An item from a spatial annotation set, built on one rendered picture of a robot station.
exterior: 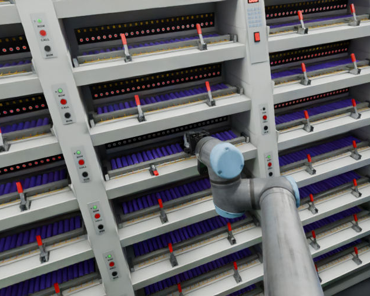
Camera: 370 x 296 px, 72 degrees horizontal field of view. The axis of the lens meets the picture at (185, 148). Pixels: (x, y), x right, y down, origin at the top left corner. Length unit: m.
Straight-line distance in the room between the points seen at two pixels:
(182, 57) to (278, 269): 0.71
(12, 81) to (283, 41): 0.94
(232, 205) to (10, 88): 0.73
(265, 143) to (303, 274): 0.71
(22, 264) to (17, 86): 0.60
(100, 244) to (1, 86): 0.60
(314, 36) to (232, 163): 0.71
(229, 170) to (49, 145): 0.57
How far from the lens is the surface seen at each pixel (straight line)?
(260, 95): 1.06
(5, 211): 1.04
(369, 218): 1.75
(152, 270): 1.15
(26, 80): 0.91
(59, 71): 0.89
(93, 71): 0.89
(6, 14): 0.95
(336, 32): 1.31
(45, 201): 1.00
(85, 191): 0.94
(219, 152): 0.68
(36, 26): 0.92
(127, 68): 0.90
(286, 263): 0.47
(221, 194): 0.74
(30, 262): 1.10
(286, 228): 0.55
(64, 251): 1.07
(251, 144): 1.09
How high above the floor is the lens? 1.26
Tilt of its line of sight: 14 degrees down
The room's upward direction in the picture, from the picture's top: 11 degrees counter-clockwise
